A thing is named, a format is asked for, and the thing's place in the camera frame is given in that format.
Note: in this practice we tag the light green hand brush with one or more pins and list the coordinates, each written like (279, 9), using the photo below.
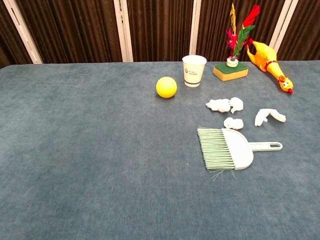
(232, 150)

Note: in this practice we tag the long white paper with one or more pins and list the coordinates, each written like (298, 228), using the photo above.
(268, 115)

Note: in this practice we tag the yellow ball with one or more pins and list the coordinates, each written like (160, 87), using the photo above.
(166, 87)

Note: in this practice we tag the white paper cup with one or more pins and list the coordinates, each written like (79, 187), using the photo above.
(193, 72)

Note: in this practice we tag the green and yellow sponge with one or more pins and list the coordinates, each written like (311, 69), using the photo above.
(231, 72)

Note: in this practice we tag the blue felt table mat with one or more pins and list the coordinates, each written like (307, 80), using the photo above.
(75, 150)

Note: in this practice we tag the colourful feather shuttlecock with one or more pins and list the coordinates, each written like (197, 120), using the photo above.
(235, 42)

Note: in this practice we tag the yellow rubber chicken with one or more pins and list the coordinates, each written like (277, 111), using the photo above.
(265, 58)

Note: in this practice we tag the dark brown curtain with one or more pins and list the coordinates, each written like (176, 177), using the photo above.
(75, 30)

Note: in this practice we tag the white frame pole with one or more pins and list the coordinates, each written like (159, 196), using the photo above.
(123, 30)
(283, 25)
(195, 30)
(23, 32)

